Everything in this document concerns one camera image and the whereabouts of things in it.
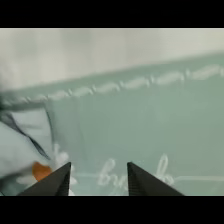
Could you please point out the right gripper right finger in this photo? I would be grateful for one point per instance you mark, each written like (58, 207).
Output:
(146, 185)

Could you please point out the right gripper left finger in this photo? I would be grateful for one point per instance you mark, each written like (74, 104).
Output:
(55, 183)

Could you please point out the pale grey T-shirt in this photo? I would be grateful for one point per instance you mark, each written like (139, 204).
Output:
(20, 146)

